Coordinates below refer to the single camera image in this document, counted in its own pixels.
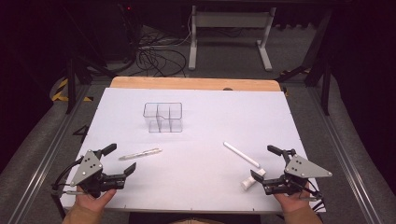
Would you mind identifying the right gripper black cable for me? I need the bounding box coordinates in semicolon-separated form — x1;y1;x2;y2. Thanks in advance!
306;178;327;213

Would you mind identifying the yellow black hazard tape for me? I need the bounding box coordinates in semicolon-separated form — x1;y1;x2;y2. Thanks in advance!
50;77;94;103

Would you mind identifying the long white stick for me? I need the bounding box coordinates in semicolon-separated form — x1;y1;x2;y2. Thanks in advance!
222;141;262;169

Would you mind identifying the aluminium rail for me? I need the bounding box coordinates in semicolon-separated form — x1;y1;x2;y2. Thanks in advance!
305;87;383;224
7;85;92;224

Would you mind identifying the tangle of black floor cables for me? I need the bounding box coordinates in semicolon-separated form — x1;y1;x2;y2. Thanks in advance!
135;29;189;78

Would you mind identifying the short white cylinder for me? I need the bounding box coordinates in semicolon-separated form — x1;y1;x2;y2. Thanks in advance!
240;168;267;191

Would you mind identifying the white metal table frame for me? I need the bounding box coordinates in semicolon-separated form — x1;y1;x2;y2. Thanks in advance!
188;5;277;72

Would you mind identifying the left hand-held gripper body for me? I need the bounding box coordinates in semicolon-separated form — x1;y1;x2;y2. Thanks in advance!
69;149;127;199

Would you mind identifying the silver white pen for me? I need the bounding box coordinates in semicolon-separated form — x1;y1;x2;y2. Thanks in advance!
118;147;163;161

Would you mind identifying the person's left hand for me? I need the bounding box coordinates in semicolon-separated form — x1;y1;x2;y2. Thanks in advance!
74;186;118;215

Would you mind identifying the person's right hand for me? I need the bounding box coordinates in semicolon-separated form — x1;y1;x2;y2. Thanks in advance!
273;181;313;215

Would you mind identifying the black triangular bracket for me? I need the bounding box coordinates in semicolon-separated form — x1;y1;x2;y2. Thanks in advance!
72;124;91;145

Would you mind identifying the clear plastic organizer box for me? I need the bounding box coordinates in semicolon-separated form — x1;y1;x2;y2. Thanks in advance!
143;102;183;133

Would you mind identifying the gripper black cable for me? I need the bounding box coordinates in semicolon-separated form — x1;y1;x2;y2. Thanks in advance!
306;178;327;213
50;156;86;198

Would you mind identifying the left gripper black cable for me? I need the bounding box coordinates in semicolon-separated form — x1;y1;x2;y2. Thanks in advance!
50;156;86;198

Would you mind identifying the black metal stand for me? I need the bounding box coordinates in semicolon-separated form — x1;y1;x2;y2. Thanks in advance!
61;4;117;115
275;8;333;117

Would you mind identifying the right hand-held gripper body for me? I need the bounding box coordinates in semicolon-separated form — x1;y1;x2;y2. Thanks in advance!
262;148;333;198

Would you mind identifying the white board sheet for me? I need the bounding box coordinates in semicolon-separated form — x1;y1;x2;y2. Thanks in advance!
59;87;327;215

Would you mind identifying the wooden table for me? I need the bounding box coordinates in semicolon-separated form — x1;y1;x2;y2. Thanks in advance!
109;76;282;92

